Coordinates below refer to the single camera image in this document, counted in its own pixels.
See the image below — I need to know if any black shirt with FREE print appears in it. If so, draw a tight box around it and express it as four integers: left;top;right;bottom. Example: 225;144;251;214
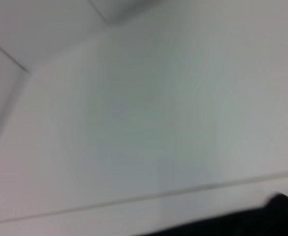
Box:
146;193;288;236

